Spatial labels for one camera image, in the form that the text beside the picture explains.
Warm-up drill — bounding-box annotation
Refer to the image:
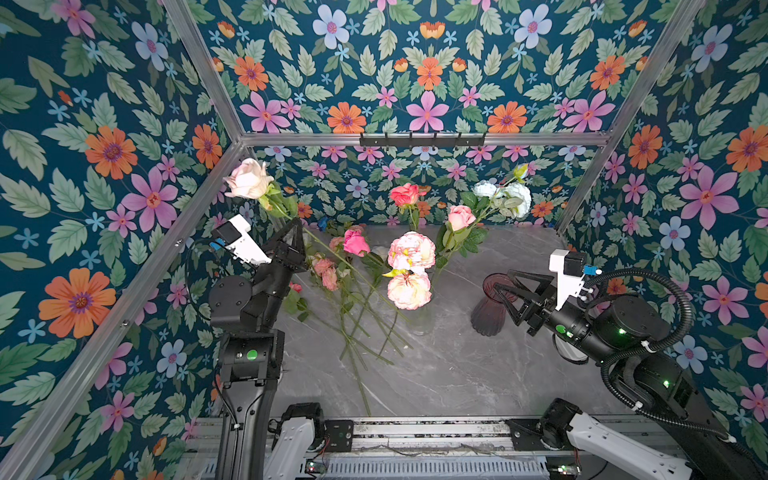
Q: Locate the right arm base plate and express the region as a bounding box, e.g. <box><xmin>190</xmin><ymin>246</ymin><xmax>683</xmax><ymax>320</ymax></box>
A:
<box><xmin>506</xmin><ymin>398</ymin><xmax>595</xmax><ymax>452</ymax></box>

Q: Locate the light pink rose stem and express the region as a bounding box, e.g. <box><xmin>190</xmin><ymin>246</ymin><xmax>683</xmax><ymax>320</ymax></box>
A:
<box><xmin>436</xmin><ymin>205</ymin><xmax>488</xmax><ymax>271</ymax></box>

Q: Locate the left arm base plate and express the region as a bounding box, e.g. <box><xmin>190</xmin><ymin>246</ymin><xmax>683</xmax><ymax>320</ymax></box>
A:
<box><xmin>322</xmin><ymin>419</ymin><xmax>355</xmax><ymax>453</ymax></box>

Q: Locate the clear glass vase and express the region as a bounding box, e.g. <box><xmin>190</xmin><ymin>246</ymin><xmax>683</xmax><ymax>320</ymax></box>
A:
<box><xmin>406</xmin><ymin>304</ymin><xmax>435</xmax><ymax>336</ymax></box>

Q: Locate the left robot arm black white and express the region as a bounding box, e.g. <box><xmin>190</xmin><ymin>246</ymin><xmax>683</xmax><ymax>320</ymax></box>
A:
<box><xmin>209</xmin><ymin>215</ymin><xmax>321</xmax><ymax>479</ymax></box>

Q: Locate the pink rosebud spray stem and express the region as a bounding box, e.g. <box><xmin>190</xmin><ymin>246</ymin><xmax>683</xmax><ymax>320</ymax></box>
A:
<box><xmin>281</xmin><ymin>225</ymin><xmax>415</xmax><ymax>415</ymax></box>

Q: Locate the metal hook rail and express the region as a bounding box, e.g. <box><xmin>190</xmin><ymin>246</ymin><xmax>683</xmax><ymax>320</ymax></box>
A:
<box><xmin>358</xmin><ymin>132</ymin><xmax>486</xmax><ymax>149</ymax></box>

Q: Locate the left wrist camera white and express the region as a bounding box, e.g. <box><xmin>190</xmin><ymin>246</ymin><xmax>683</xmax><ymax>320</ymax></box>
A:
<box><xmin>212</xmin><ymin>215</ymin><xmax>271</xmax><ymax>266</ymax></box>

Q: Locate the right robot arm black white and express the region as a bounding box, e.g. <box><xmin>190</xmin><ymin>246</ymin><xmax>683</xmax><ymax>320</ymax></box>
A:
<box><xmin>483</xmin><ymin>268</ymin><xmax>767</xmax><ymax>479</ymax></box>

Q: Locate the white vented cable duct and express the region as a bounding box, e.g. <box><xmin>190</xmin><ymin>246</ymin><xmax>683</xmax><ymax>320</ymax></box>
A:
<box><xmin>314</xmin><ymin>456</ymin><xmax>550</xmax><ymax>479</ymax></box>

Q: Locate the coral pink rose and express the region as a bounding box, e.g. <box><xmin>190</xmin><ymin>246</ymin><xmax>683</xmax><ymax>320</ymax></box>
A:
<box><xmin>389</xmin><ymin>183</ymin><xmax>427</xmax><ymax>231</ymax></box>

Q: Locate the hot pink rose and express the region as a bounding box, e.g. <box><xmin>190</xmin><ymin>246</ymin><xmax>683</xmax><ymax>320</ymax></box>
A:
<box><xmin>343</xmin><ymin>226</ymin><xmax>388</xmax><ymax>270</ymax></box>

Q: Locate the purple ribbed glass vase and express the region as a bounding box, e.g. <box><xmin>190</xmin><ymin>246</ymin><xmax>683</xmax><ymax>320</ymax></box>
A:
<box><xmin>470</xmin><ymin>273</ymin><xmax>517</xmax><ymax>337</ymax></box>

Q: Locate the aluminium front rail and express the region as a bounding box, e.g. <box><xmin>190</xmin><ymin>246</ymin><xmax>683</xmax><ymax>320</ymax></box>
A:
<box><xmin>348</xmin><ymin>415</ymin><xmax>535</xmax><ymax>457</ymax></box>

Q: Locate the cream pink large rose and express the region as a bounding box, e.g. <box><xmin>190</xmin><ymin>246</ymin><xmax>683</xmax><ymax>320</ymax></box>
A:
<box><xmin>224</xmin><ymin>158</ymin><xmax>360</xmax><ymax>291</ymax></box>

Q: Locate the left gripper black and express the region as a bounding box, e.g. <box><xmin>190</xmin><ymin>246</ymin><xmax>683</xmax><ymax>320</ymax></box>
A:
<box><xmin>245</xmin><ymin>222</ymin><xmax>304</xmax><ymax>335</ymax></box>

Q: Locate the white flower spray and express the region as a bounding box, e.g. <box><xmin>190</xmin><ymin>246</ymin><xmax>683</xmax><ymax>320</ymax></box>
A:
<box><xmin>462</xmin><ymin>164</ymin><xmax>533</xmax><ymax>231</ymax></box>

